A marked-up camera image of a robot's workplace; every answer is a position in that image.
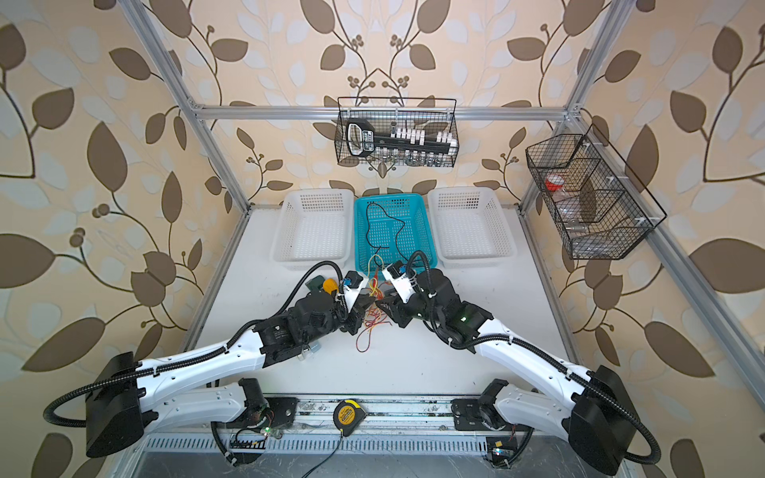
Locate red cable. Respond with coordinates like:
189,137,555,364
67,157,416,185
355,277,392,354

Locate yellow cable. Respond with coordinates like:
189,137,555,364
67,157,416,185
365,253,388,300

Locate black cable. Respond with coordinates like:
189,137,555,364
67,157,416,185
365,202,414,264

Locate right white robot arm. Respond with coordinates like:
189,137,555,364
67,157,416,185
378,263,663,476

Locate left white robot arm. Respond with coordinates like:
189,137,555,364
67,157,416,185
43,292,374,458

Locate grey blue stapler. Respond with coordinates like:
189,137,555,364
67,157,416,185
298,342,322,360

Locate green pipe wrench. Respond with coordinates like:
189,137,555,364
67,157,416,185
305,276,326,292

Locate teal plastic basket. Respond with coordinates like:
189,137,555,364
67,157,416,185
354,193,438,273

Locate right white plastic basket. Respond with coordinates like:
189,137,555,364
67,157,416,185
428,187,516,268

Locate white plastic basket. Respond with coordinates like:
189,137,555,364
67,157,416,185
271,189,355,270
428,187,516,268

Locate left white plastic basket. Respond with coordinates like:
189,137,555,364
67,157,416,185
271,189,355,270

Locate yellow tape measure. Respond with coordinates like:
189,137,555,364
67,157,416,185
333,400,368,437

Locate red item in basket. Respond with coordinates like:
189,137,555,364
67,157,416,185
544,173,565,192

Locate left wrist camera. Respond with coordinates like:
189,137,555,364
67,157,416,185
342,270,370,311

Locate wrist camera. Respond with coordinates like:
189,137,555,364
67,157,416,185
382,261,416,304
342,270,370,311

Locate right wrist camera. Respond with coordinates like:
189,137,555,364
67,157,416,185
382,261,416,304

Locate aluminium frame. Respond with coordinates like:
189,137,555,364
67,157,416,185
100,0,765,478

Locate back black wire basket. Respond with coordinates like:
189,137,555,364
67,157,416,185
334,95,460,168

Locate black wire basket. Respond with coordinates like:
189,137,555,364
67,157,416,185
525,125,667,260
334,95,460,168

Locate right black wire basket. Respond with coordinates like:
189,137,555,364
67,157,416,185
525,125,667,260

